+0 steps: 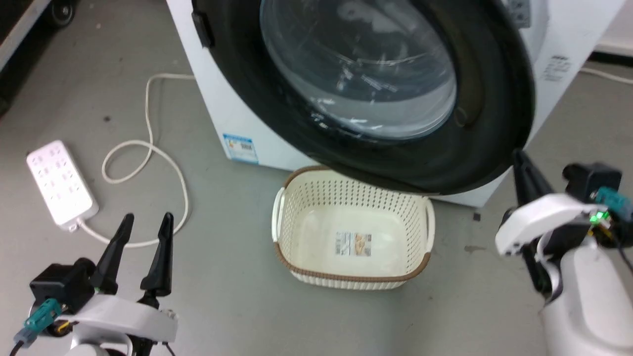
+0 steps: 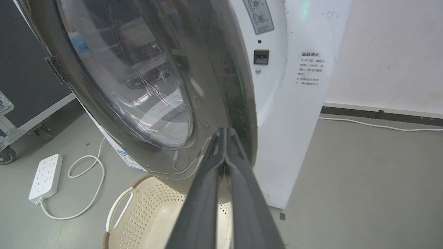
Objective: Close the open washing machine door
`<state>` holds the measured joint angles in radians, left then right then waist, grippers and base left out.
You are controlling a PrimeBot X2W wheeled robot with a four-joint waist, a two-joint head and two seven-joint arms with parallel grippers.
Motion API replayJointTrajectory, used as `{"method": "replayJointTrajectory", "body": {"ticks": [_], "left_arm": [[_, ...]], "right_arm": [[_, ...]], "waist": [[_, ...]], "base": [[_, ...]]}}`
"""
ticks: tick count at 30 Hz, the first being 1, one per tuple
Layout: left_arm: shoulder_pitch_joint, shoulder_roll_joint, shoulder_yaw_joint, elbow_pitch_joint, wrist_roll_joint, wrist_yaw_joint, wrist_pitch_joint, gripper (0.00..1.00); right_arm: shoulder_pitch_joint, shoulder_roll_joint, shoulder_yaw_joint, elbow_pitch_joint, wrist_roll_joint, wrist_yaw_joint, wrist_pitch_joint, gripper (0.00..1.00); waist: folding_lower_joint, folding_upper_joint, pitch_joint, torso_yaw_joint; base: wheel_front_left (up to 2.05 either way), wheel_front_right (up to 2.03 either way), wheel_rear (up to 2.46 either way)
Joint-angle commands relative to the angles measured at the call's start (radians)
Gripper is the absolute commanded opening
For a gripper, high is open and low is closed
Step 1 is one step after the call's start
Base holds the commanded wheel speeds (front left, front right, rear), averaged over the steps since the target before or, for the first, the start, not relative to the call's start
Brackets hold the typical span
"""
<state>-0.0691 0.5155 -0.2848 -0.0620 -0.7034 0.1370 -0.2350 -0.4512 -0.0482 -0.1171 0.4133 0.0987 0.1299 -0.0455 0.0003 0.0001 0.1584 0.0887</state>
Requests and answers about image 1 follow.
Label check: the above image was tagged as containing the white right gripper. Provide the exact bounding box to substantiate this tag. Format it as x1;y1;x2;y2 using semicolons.
495;148;610;300

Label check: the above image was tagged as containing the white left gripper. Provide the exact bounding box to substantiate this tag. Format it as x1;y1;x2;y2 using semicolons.
68;212;179;356

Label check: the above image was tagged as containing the black round glass washer door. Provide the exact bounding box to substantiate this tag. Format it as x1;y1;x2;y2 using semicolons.
190;0;538;196

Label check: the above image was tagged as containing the white front-load washing machine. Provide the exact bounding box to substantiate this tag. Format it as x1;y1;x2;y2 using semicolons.
166;0;629;208

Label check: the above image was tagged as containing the grey metal door hinge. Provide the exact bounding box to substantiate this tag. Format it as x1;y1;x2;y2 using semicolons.
503;0;533;29

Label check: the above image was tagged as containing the white multi-socket power strip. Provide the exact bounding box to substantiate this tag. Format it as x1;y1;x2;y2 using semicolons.
26;140;99;232

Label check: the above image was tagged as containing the blue energy label sticker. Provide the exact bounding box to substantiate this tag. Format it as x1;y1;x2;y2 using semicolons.
222;133;260;165

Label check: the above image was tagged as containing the printed text warning label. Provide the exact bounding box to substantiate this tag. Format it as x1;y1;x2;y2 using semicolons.
541;54;575;84

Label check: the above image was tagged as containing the paper label inside basket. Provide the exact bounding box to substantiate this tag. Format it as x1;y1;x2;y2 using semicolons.
335;231;373;257

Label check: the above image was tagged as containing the cream perforated laundry basket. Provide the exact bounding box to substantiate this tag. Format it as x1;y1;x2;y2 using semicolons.
271;166;436;291

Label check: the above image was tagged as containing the black cart with white edge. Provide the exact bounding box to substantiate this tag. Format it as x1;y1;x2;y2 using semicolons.
0;0;54;117

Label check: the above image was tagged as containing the black caster wheel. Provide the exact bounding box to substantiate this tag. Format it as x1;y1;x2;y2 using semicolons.
46;0;79;28

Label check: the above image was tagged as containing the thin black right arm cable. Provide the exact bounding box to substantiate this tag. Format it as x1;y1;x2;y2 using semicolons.
612;236;633;273

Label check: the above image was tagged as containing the white power strip cord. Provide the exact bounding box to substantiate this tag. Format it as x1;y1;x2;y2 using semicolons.
78;73;196;248

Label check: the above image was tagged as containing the thin white floor cable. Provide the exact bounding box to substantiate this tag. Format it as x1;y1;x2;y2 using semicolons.
579;66;633;86

